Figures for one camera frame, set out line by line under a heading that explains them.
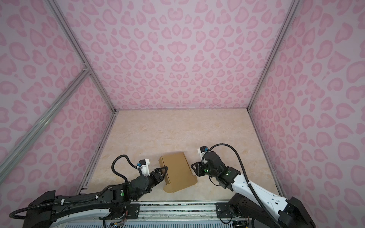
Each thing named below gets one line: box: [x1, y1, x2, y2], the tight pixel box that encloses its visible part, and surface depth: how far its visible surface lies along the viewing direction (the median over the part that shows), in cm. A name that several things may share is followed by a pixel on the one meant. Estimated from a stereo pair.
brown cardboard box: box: [158, 152, 198, 194], surface depth 80 cm
